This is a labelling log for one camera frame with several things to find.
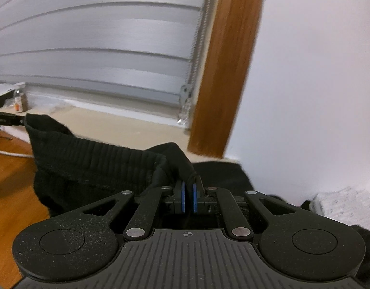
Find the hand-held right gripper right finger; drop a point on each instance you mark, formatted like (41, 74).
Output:
(194, 198)

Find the grey window blind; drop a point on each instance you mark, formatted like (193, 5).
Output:
(97, 51)

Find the white cardboard box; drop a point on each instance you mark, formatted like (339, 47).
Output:
(7, 88)

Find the wooden window frame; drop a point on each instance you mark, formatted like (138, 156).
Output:
(224, 66)

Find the small clear bottle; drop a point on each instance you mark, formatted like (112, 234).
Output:
(20, 102)

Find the black pants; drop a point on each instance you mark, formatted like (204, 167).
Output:
(97, 162)

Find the white patterned pillow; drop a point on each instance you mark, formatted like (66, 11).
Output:
(344, 204)

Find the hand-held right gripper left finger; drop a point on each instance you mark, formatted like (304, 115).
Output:
(180, 198)

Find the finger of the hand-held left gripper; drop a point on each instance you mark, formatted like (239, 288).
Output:
(10, 119)

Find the beige window sill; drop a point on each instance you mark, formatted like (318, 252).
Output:
(112, 126)

